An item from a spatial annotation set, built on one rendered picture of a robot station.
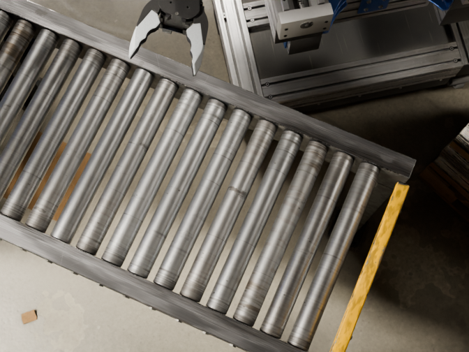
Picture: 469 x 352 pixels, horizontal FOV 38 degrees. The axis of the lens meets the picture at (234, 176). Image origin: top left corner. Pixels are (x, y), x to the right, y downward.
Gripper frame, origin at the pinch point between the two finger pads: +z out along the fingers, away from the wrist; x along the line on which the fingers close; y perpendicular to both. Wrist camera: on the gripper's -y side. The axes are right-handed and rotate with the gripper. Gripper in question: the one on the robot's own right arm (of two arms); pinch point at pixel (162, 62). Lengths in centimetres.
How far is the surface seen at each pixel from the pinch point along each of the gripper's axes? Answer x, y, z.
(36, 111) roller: 30, 48, 2
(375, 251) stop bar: -52, 36, 16
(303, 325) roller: -41, 39, 35
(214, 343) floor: -30, 121, 43
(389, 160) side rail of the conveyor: -52, 38, -6
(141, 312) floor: -4, 124, 39
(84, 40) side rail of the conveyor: 25, 47, -19
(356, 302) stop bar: -51, 36, 27
